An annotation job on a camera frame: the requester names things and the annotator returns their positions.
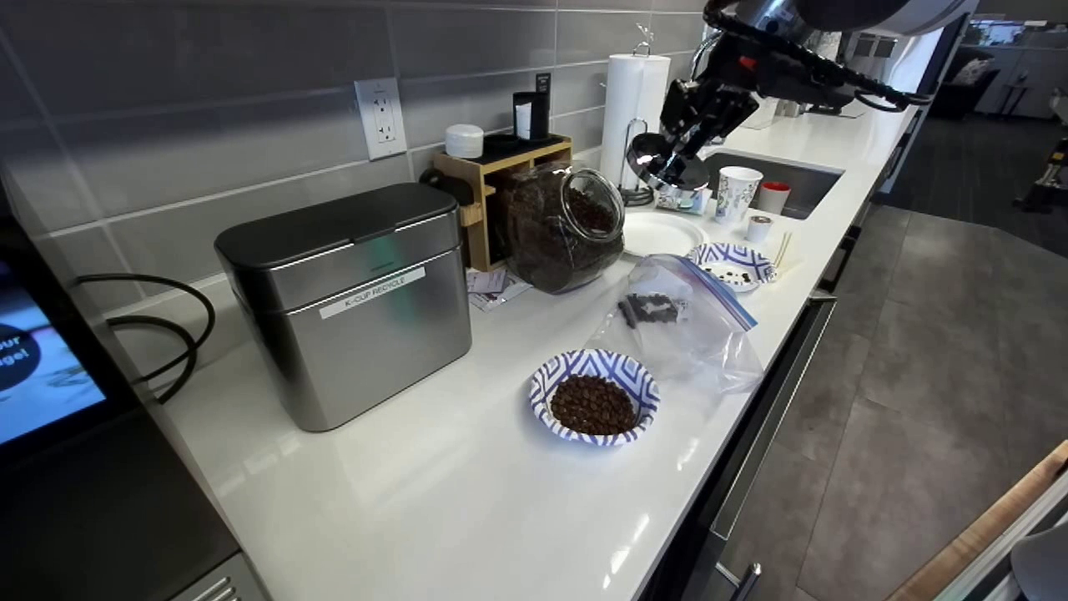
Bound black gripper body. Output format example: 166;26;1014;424
678;77;766;146

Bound glass jar of coffee beans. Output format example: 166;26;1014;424
494;163;627;298

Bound white paper towel roll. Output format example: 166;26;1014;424
596;51;674;194

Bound tipped patterned paper cup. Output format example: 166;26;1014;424
655;180;716;222

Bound tall patterned paper cup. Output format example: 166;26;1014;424
713;163;766;226

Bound white cup with red rim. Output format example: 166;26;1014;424
756;177;794;216

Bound white round plate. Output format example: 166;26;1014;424
617;212;710;263

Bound steel sink basin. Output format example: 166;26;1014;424
704;150;843;223

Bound blue patterned bowl few beans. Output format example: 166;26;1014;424
686;241;775;298

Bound black box in rack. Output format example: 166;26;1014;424
509;90;537;146

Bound clear zip plastic bag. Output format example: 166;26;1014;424
579;254;766;402

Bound wooden countertop rack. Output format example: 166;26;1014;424
431;131;577;275

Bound small white round container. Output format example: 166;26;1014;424
443;121;487;159

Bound white paper packet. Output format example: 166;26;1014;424
465;263;532;314

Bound blue patterned bowl many beans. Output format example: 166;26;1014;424
522;347;663;451

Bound white electrical outlet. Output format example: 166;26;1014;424
350;75;410;163

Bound dark lower cabinet front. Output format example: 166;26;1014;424
643;222;894;601

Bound stainless steel box container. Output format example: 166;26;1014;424
214;180;472;433

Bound wooden board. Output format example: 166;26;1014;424
888;436;1068;601

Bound black appliance with screen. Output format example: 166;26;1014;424
0;187;270;601

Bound black power cable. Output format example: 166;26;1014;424
69;272;220;409

